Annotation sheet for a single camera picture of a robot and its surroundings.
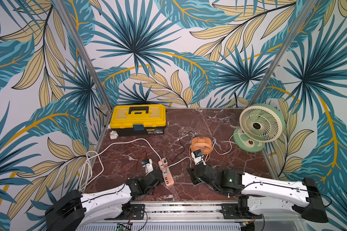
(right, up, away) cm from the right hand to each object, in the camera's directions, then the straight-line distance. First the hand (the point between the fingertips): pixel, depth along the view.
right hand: (189, 168), depth 73 cm
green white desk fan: (+40, +23, +8) cm, 46 cm away
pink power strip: (-12, -7, +10) cm, 17 cm away
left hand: (-15, -7, +11) cm, 20 cm away
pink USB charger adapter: (-13, +1, +10) cm, 17 cm away
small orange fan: (+9, +11, +11) cm, 18 cm away
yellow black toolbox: (-31, +25, +19) cm, 45 cm away
